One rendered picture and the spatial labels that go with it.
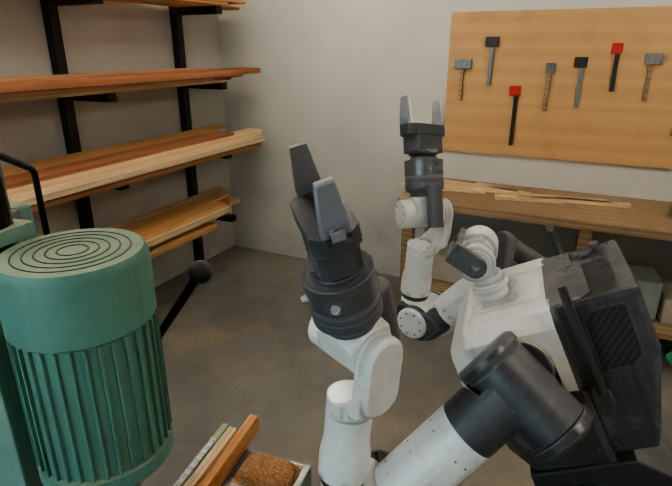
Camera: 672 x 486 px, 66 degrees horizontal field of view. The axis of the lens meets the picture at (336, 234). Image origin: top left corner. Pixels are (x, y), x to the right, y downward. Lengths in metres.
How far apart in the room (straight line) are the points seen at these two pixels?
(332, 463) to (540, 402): 0.28
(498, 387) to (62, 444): 0.54
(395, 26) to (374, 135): 0.77
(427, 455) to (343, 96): 3.46
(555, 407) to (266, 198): 3.98
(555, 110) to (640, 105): 0.46
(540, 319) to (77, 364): 0.62
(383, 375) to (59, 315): 0.37
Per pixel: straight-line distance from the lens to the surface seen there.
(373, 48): 3.91
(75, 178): 3.01
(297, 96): 4.21
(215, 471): 1.16
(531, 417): 0.73
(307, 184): 0.60
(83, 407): 0.71
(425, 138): 1.19
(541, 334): 0.83
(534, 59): 3.63
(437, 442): 0.76
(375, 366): 0.63
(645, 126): 3.64
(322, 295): 0.58
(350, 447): 0.74
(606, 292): 0.85
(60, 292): 0.63
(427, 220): 1.18
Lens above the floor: 1.74
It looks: 20 degrees down
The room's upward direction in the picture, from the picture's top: straight up
